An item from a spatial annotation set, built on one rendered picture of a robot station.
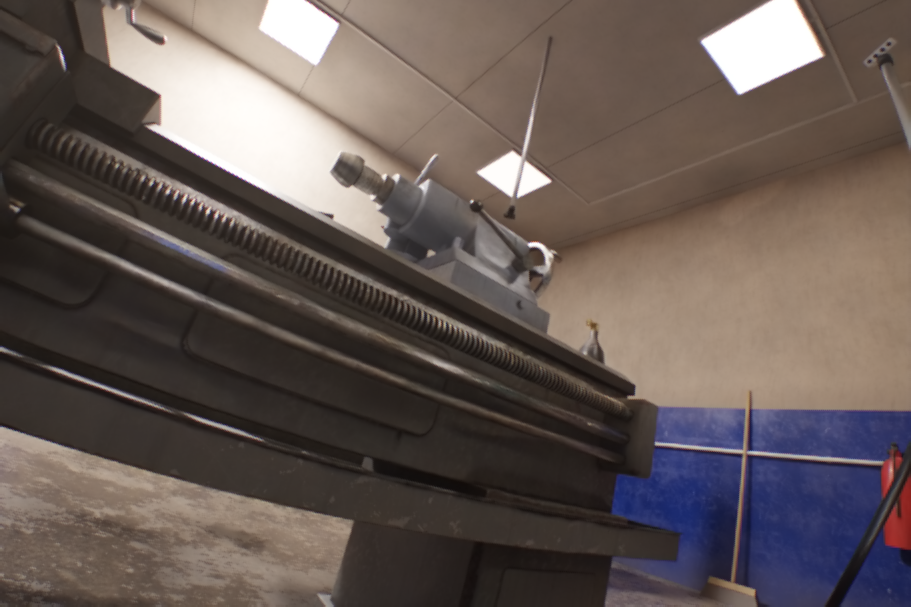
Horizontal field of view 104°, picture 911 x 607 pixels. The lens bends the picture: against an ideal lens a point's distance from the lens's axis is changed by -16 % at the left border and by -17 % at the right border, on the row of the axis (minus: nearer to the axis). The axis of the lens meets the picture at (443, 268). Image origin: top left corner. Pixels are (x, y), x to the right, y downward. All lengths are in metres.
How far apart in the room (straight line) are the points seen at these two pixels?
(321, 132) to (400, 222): 3.67
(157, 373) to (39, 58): 0.43
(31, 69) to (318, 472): 0.59
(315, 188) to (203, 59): 1.67
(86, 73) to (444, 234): 0.81
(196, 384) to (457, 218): 0.74
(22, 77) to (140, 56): 4.19
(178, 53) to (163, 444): 4.51
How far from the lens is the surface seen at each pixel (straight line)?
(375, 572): 1.23
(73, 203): 0.67
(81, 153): 0.69
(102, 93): 0.80
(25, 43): 0.68
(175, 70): 4.77
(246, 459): 0.56
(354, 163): 1.08
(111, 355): 0.72
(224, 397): 0.72
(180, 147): 0.77
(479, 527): 0.73
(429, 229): 1.11
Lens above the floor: 0.51
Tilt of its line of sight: 23 degrees up
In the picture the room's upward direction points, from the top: 17 degrees clockwise
